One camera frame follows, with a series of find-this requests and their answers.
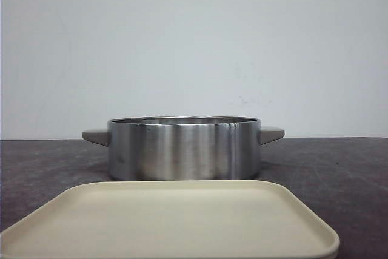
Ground stainless steel pot grey handles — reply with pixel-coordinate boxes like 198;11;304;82
82;116;285;181

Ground cream rectangular plastic tray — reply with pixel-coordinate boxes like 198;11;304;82
1;180;340;258

